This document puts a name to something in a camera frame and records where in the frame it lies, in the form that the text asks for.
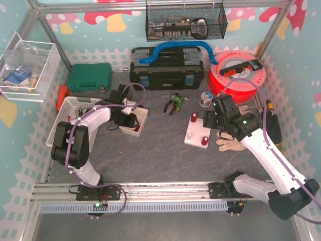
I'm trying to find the red large spring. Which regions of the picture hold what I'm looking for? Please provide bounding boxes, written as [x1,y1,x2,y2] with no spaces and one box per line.
[191,113,198,123]

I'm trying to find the orange black pliers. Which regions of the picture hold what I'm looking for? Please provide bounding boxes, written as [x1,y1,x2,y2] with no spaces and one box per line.
[163,96,178,115]

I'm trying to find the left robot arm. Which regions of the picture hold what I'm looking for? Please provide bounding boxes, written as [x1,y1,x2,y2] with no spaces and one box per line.
[51,84,139,200]

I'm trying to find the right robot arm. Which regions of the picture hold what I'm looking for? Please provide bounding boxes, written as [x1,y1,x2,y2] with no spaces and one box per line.
[203,94,319,220]

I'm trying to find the white spring tray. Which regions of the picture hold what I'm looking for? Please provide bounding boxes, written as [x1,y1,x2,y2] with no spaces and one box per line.
[119,107,148,137]

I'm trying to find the white peg board fixture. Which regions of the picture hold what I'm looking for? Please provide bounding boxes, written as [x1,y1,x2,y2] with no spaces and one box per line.
[184,118,211,149]

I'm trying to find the black circuit board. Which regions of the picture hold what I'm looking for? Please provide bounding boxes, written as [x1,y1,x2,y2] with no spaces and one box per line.
[74,107,91,118]

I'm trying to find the red filament spool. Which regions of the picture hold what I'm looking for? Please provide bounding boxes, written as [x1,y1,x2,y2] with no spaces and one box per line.
[207,50,266,104]

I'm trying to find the yellow black screwdriver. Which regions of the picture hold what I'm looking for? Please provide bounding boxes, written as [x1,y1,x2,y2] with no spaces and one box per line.
[257,99,274,112]

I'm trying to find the white perforated basket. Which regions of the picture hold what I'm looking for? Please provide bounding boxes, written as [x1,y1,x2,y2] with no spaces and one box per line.
[46,96,100,147]

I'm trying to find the green plastic case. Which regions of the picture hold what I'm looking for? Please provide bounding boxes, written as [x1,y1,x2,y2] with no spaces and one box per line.
[67,63,112,92]

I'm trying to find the black rubber glove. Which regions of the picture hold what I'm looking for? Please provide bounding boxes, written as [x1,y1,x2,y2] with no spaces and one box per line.
[266,111,282,151]

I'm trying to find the black toolbox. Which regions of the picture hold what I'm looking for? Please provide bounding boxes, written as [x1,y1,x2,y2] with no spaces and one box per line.
[129,47,204,90]

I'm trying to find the clear acrylic box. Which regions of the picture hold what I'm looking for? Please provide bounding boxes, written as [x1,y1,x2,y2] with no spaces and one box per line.
[1,33,61,102]

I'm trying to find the blue white glove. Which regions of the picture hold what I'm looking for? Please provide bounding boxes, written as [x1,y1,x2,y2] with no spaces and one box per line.
[5,65,32,86]

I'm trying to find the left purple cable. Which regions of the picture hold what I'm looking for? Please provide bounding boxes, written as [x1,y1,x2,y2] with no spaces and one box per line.
[64,82,146,219]

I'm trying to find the purple cable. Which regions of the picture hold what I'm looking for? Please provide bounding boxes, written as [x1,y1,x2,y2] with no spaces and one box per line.
[64,82,146,219]
[217,77,321,224]

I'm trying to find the solder wire spool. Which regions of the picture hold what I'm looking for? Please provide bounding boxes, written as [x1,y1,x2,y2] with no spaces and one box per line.
[199,91,213,107]

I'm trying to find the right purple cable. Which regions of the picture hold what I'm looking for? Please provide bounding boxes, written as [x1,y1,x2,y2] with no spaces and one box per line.
[217,77,321,224]

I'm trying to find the orange handled tool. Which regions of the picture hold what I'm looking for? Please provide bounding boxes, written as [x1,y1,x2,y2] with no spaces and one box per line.
[56,85,70,111]

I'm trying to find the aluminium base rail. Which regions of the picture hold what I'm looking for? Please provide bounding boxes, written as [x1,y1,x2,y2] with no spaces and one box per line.
[31,182,254,203]

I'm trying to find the blue corrugated hose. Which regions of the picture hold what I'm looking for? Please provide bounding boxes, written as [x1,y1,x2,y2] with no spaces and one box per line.
[139,41,219,66]

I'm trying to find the white slotted cable duct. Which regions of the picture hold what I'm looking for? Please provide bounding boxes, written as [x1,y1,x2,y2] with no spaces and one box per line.
[40,201,228,214]

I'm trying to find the black wire mesh basket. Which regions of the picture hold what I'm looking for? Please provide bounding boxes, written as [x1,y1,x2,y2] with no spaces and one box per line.
[145,3,228,42]

